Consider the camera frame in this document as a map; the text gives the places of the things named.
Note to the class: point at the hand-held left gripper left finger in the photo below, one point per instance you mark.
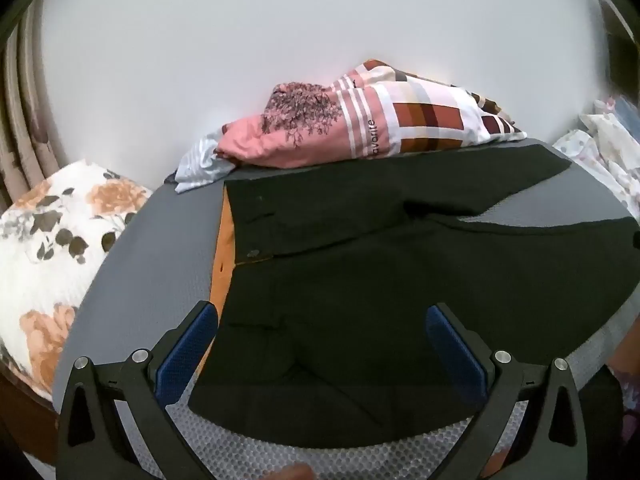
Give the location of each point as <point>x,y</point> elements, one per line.
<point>185,355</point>

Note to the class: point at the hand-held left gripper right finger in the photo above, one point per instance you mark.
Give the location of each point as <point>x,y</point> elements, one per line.
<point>455,355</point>

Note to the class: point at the dark pants with orange lining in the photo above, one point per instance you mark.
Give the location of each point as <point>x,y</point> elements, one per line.
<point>375,285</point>

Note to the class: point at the grey mesh mattress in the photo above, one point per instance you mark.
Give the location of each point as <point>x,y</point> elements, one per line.
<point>150,260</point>

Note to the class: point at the white floral pillow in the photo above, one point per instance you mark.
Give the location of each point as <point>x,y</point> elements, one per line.
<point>50,260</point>

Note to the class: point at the purple printed clothing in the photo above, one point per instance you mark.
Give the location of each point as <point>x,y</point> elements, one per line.
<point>631,410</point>

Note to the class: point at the light striped cloth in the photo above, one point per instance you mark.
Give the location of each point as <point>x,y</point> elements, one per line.
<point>200,167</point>

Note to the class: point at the pink patchwork pillow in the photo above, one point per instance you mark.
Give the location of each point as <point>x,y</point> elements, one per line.
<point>425,115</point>

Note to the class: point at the white floral bedsheet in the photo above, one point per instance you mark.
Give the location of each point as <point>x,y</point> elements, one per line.
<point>600,150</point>

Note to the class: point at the beige curtain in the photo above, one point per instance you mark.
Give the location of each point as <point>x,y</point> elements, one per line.
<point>25,135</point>

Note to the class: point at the dark object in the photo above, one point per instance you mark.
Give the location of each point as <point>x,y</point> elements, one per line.
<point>620,50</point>

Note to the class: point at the wooden bed frame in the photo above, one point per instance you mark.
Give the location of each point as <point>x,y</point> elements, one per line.
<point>25,420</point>

